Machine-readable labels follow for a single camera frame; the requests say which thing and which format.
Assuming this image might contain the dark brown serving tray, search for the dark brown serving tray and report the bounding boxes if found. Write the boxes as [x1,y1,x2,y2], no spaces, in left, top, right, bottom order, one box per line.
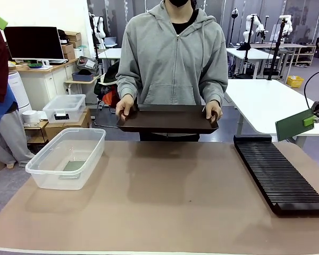
[116,104,220,134]

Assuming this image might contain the person's left forearm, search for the person's left forearm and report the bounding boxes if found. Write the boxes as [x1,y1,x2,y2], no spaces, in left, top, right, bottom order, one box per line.
[200,76,229,106]

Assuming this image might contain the person's right forearm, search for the person's right forearm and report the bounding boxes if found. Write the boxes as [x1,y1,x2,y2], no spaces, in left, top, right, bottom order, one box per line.
[116,75,139,101]

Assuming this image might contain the person's left hand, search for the person's left hand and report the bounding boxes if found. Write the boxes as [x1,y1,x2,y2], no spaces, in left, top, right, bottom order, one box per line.
[205,100,223,124]

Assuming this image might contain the person's right hand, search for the person's right hand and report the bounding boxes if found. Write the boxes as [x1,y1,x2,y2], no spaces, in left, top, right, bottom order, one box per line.
[115,95,136,122]

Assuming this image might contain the black computer monitor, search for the black computer monitor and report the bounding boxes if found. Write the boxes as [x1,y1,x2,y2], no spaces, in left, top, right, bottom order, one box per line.
[4,25,65,61]

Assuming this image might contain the yellow plastic crate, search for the yellow plastic crate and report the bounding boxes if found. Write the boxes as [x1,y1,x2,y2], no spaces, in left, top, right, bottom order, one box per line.
[286,75,305,88]

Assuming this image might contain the large white table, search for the large white table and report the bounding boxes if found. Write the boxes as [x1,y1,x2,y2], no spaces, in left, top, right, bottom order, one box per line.
[224,79,319,148]

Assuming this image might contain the black slotted PCB rack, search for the black slotted PCB rack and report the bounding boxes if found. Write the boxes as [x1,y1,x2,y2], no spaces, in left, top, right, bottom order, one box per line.
[233,134,319,216]

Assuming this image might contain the white air purifier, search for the white air purifier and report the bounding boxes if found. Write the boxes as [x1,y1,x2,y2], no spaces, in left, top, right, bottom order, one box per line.
[7,70,32,115]

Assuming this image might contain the wooden shelf table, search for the wooden shelf table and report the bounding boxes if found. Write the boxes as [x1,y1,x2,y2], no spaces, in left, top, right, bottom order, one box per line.
[251,42,317,67]

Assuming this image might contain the white cabinet desk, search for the white cabinet desk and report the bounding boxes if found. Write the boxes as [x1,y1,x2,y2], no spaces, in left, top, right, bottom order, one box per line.
[15,57,79,111]

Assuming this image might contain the black tripod stand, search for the black tripod stand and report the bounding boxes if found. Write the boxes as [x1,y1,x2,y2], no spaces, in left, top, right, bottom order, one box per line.
[241,14,256,77]
[267,18,287,81]

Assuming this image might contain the white background table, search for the white background table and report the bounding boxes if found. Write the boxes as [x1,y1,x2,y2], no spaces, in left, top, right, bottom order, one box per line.
[224,47,280,80]

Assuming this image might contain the blue grey bin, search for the blue grey bin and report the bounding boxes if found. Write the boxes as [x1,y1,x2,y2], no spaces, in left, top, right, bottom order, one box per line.
[71,71,94,82]

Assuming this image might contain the small white round pot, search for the small white round pot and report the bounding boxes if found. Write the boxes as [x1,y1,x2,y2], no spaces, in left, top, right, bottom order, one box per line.
[22,110,40,124]

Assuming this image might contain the small wooden side table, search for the small wooden side table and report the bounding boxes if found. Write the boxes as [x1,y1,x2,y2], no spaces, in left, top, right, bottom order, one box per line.
[64,75,102,95]

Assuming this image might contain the clear lidded storage box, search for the clear lidded storage box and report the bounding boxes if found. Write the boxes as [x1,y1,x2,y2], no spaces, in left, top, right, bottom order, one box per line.
[42,94,87,124]

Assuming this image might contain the silver laptop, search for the silver laptop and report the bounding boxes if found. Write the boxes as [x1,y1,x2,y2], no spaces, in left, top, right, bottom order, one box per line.
[103,36,118,49]

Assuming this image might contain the chair with dark clothes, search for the chair with dark clothes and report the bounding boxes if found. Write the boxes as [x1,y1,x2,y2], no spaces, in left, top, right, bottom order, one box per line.
[94,60,121,110]

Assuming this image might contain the large cardboard box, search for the large cardboard box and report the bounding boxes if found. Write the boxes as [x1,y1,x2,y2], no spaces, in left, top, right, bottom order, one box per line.
[44,107,93,141]

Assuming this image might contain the orange bag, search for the orange bag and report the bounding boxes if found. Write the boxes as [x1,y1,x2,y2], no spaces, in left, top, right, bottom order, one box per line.
[102,87,120,108]

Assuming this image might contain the black trousers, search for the black trousers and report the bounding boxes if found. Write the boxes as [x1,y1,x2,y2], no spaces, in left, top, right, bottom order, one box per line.
[139,132,200,142]

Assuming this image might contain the grey zip hoodie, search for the grey zip hoodie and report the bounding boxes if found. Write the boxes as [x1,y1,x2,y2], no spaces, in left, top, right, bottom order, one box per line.
[115,2,229,107]

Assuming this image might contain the clear plastic bin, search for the clear plastic bin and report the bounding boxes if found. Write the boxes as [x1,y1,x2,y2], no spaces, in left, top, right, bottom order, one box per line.
[25,127,107,191]

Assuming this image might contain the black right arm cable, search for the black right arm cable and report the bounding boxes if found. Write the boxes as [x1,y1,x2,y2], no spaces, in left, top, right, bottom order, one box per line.
[304,67,319,110]

